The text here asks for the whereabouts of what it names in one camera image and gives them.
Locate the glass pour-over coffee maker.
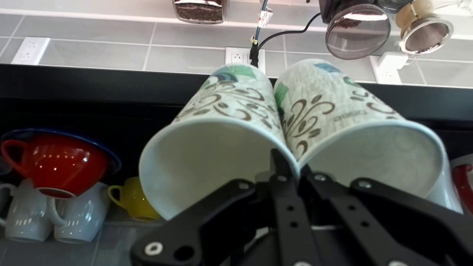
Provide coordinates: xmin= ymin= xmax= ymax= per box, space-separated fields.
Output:
xmin=394 ymin=0 xmax=456 ymax=56

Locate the white outlet with plugs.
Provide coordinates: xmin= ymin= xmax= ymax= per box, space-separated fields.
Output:
xmin=225 ymin=45 xmax=268 ymax=75

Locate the black wall shelf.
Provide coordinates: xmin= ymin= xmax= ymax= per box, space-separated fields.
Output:
xmin=0 ymin=63 xmax=473 ymax=266

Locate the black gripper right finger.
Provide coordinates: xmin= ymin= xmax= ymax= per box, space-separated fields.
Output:
xmin=299 ymin=164 xmax=473 ymax=266

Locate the swirl patterned paper cup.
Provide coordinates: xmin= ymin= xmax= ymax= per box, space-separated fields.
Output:
xmin=138 ymin=62 xmax=302 ymax=221
xmin=272 ymin=57 xmax=465 ymax=215

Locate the long black power cord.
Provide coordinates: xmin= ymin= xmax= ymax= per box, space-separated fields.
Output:
xmin=249 ymin=11 xmax=324 ymax=68

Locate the small yellow cup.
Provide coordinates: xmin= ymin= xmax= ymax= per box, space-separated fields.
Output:
xmin=107 ymin=175 xmax=162 ymax=221

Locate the red teacup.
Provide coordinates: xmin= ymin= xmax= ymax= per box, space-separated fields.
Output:
xmin=0 ymin=137 xmax=113 ymax=199

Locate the blue saucer under red cup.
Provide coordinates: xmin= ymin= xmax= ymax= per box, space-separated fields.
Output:
xmin=0 ymin=127 xmax=123 ymax=174

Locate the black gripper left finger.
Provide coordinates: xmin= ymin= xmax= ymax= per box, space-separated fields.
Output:
xmin=129 ymin=149 xmax=324 ymax=266

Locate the white mug red handle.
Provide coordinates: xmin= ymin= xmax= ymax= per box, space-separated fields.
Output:
xmin=448 ymin=152 xmax=473 ymax=214

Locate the white empty wall outlet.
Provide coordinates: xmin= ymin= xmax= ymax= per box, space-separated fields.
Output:
xmin=11 ymin=35 xmax=52 ymax=66

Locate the white teacup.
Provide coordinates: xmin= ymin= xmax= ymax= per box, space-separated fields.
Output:
xmin=0 ymin=178 xmax=54 ymax=243
xmin=49 ymin=181 xmax=111 ymax=245

